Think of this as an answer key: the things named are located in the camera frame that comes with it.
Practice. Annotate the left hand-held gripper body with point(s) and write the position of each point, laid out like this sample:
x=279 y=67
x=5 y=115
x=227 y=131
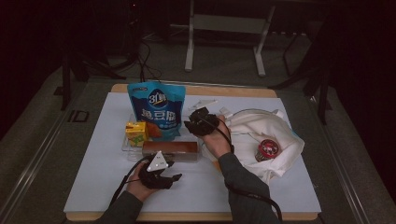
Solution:
x=154 y=179

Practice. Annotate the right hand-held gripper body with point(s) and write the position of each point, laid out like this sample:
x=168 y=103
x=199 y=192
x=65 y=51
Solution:
x=204 y=124

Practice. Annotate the brown drink carton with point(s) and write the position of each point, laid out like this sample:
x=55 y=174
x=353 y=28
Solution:
x=171 y=147

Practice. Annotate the blue snack pouch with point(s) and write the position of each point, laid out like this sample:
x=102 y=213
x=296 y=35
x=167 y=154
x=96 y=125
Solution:
x=158 y=115

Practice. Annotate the clear plastic container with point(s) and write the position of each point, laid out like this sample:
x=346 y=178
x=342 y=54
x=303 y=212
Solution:
x=132 y=153

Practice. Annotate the yellow drink carton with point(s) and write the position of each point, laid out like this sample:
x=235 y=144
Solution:
x=137 y=132

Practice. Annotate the white tote bag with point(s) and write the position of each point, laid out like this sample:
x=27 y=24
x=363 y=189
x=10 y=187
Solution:
x=264 y=124

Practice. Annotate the person's left hand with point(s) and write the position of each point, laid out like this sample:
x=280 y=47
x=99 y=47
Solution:
x=138 y=189

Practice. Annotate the person's right hand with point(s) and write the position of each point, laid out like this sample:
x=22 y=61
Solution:
x=216 y=143

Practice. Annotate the red lid jar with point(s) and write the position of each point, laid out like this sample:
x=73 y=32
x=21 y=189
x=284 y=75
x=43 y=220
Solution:
x=267 y=149

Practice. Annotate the white metal stand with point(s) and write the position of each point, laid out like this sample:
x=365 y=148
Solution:
x=229 y=23

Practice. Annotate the black stand with legs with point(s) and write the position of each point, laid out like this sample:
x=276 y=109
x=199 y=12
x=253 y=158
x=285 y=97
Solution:
x=66 y=81
x=323 y=93

